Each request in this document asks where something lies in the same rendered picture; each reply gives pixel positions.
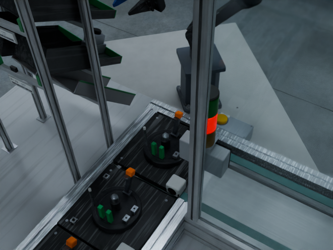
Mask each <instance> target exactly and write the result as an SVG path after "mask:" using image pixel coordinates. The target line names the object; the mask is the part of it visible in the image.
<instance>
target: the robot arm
mask: <svg viewBox="0 0 333 250"><path fill-rule="evenodd" d="M125 1H127V0H114V2H113V4H112V5H113V7H116V6H118V5H120V4H122V3H123V2H125ZM165 7H166V4H165V0H139V1H138V2H137V3H136V5H135V6H134V7H133V8H132V9H131V10H130V11H129V12H128V15H134V14H138V13H142V12H147V11H154V9H155V10H157V11H159V12H162V11H163V10H164V9H165ZM186 30H187V31H186V33H185V37H186V39H187V41H188V43H189V46H190V58H191V60H192V30H193V21H192V22H191V23H190V25H189V26H188V27H187V29H186Z"/></svg>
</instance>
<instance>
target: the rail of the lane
mask: <svg viewBox="0 0 333 250"><path fill-rule="evenodd" d="M147 107H149V108H151V109H152V110H153V109H154V110H156V111H158V114H160V115H162V116H164V117H167V118H169V119H171V120H172V118H174V116H175V112H177V111H181V110H179V109H176V108H174V107H172V106H170V105H167V104H165V103H163V102H161V101H158V100H156V99H153V100H152V101H151V102H150V103H149V104H148V105H147ZM181 112H183V111H181ZM180 124H182V125H184V126H187V127H189V128H190V114H188V113H186V112H183V116H182V118H181V119H180Z"/></svg>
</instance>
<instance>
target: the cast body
mask: <svg viewBox="0 0 333 250"><path fill-rule="evenodd" d="M101 32H102V31H101V29H98V28H94V34H95V39H96V45H97V50H98V54H101V53H104V52H105V49H106V44H105V43H104V40H105V35H104V34H102V33H101ZM81 45H85V46H86V41H85V36H84V40H82V41H81ZM86 47H87V46H86Z"/></svg>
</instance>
